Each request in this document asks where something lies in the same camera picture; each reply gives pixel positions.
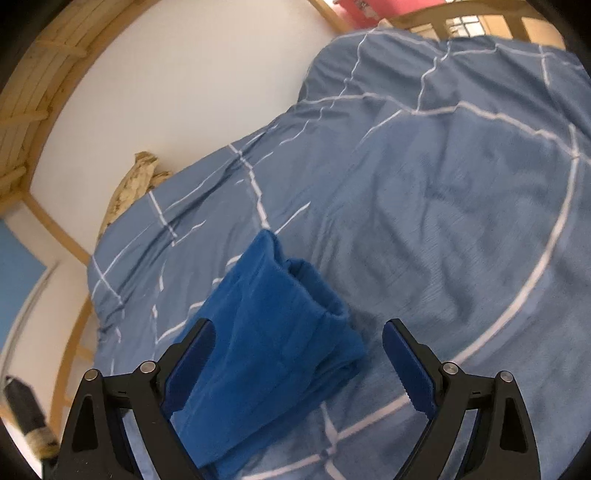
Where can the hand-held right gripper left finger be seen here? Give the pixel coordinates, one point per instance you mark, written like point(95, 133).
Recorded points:
point(191, 369)

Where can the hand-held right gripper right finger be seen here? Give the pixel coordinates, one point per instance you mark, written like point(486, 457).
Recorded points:
point(408, 369)

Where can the blue pants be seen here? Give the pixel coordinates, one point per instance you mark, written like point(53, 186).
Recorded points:
point(277, 332)

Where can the blue checked duvet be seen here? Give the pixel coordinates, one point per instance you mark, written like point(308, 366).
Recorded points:
point(438, 207)

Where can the beige patterned pillow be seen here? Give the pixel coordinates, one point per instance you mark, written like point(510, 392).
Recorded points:
point(134, 180)

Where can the red storage bin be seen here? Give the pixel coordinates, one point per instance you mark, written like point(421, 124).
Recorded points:
point(364, 7)

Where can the blue wall panel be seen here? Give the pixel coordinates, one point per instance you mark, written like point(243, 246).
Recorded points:
point(18, 277)

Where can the wooden bunk bed frame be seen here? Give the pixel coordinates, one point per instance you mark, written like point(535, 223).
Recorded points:
point(41, 69)

